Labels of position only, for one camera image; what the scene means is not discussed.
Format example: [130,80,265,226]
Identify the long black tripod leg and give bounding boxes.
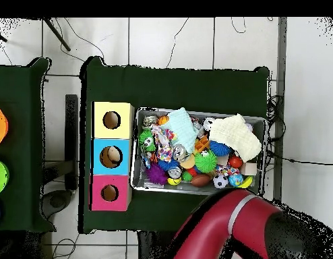
[42,18,72,52]

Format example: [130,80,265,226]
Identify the black flat panel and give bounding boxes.
[64,93,79,191]

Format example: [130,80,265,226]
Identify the small green fuzzy eyed toy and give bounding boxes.
[138,129,157,153]

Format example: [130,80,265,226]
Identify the brown toy football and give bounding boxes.
[190,173,212,188]

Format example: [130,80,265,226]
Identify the green covered side table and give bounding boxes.
[0,57,57,233]

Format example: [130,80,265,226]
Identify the purple spiky ball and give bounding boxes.
[146,163,169,186]

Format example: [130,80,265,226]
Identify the dark green table cloth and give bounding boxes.
[78,55,270,235]

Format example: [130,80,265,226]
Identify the blue globe print ball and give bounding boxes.
[228,173,245,188]

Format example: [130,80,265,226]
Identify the cream waffle cloth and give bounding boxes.
[208,113,263,163]

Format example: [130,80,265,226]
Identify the silver wire mesh bin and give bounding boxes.
[129,107,267,198]

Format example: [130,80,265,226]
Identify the wooden box with three holes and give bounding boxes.
[88,100,135,212]

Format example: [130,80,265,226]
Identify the colourful heart print cloth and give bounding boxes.
[150,124,178,163]

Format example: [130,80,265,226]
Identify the black floor cable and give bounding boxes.
[266,149,333,166]

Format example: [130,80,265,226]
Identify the large green fuzzy eyed toy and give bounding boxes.
[194,148,218,173]

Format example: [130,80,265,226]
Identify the grey oval floor object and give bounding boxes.
[40,189,73,220]

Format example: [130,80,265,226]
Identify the light blue waffle cloth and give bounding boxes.
[159,107,200,154]

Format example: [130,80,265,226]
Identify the silver drink can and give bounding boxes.
[172,144,191,163]

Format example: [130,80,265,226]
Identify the black and white soccer ball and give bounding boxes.
[212,173,230,189]

